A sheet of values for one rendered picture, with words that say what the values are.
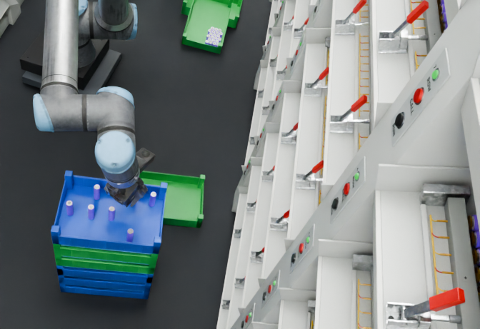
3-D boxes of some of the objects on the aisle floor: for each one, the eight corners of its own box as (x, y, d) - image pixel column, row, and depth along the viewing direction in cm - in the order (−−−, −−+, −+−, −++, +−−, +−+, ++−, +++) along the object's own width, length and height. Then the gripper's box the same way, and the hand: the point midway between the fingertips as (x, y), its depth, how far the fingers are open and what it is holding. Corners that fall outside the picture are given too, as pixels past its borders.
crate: (60, 292, 178) (58, 284, 172) (72, 238, 190) (71, 229, 183) (147, 300, 183) (149, 292, 177) (153, 247, 195) (156, 238, 189)
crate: (220, 54, 262) (222, 46, 254) (181, 43, 260) (182, 36, 252) (232, 5, 272) (234, -4, 264) (194, -5, 270) (196, -14, 262)
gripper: (93, 177, 133) (106, 200, 153) (128, 200, 132) (136, 220, 152) (114, 151, 137) (123, 178, 156) (148, 173, 135) (153, 197, 155)
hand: (135, 190), depth 154 cm, fingers open, 3 cm apart
